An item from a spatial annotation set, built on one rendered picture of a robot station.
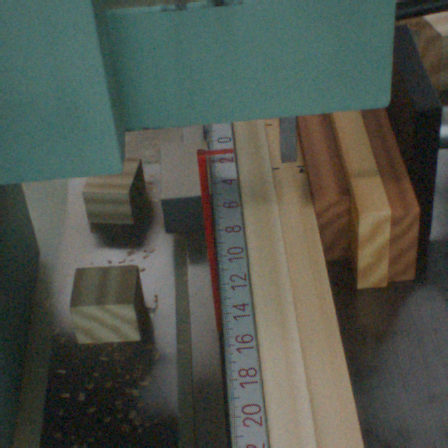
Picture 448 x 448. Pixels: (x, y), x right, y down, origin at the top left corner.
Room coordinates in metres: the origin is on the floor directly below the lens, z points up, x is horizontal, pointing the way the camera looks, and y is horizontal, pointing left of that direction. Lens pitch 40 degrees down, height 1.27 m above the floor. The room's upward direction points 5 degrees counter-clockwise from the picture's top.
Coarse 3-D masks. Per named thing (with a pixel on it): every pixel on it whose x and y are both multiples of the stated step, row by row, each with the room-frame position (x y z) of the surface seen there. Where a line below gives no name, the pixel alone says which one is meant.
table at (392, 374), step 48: (432, 240) 0.40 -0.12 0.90; (336, 288) 0.37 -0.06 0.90; (384, 288) 0.37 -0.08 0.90; (432, 288) 0.37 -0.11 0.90; (384, 336) 0.33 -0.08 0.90; (432, 336) 0.33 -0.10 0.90; (384, 384) 0.30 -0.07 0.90; (432, 384) 0.30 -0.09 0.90; (384, 432) 0.27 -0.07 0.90; (432, 432) 0.27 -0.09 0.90
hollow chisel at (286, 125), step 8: (280, 120) 0.43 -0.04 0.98; (288, 120) 0.43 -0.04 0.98; (280, 128) 0.43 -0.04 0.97; (288, 128) 0.43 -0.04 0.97; (280, 136) 0.43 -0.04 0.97; (288, 136) 0.43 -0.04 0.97; (280, 144) 0.43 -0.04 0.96; (288, 144) 0.43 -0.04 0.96; (296, 144) 0.43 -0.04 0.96; (280, 152) 0.43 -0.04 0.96; (288, 152) 0.43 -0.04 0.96; (296, 152) 0.43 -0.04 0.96; (288, 160) 0.43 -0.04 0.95; (296, 160) 0.43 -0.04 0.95
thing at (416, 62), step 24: (408, 48) 0.46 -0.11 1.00; (408, 72) 0.44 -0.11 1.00; (408, 96) 0.42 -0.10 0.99; (432, 96) 0.41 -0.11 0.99; (408, 120) 0.41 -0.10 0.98; (432, 120) 0.40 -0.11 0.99; (408, 144) 0.41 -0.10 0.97; (432, 144) 0.40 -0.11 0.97; (408, 168) 0.40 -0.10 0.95; (432, 168) 0.40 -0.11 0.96; (432, 192) 0.40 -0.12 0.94
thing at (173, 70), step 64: (128, 0) 0.40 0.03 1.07; (192, 0) 0.40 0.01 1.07; (256, 0) 0.40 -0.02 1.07; (320, 0) 0.40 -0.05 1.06; (384, 0) 0.40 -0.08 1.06; (128, 64) 0.40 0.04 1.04; (192, 64) 0.40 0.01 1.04; (256, 64) 0.40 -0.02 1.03; (320, 64) 0.40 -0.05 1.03; (384, 64) 0.40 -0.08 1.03; (128, 128) 0.40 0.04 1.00
